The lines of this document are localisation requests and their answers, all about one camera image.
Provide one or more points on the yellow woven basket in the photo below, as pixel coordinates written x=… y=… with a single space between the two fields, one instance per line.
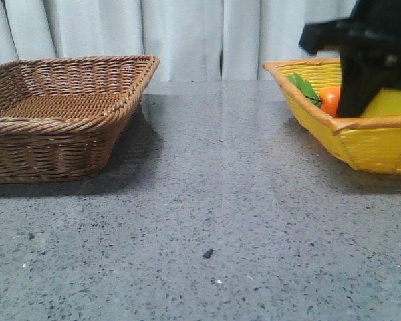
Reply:
x=367 y=144

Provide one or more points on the yellow tape roll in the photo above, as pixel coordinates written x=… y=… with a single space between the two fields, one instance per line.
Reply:
x=387 y=102

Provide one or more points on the orange toy carrot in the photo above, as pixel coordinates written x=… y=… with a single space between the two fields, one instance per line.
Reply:
x=330 y=98

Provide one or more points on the white curtain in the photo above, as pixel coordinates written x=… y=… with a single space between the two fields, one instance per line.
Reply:
x=195 y=40

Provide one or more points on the brown wicker basket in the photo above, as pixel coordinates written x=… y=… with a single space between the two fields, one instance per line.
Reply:
x=61 y=117

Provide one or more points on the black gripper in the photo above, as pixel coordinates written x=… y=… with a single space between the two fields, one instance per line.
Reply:
x=369 y=45

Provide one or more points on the small black debris chip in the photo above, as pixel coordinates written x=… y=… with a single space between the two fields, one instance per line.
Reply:
x=208 y=253

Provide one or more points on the green carrot leaves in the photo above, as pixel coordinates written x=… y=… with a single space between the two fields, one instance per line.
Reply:
x=305 y=88

